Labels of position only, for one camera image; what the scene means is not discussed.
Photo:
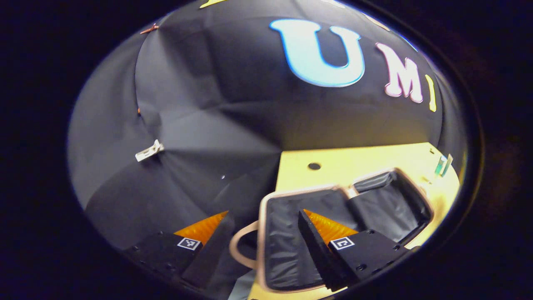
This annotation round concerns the light blue skincare tube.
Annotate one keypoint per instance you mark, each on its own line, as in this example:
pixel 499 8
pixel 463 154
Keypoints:
pixel 443 165

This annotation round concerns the orange cloth clip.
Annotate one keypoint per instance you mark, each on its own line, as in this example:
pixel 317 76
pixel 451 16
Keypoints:
pixel 149 29

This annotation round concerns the black backdrop cloth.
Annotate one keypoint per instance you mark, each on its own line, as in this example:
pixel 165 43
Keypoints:
pixel 208 83

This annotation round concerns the white metal clip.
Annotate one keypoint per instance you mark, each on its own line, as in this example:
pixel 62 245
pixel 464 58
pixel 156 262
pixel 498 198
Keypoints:
pixel 148 153

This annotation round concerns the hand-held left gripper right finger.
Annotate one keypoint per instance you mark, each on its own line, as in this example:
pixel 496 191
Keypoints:
pixel 314 246

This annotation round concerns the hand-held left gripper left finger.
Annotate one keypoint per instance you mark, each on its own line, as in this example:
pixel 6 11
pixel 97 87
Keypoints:
pixel 216 246

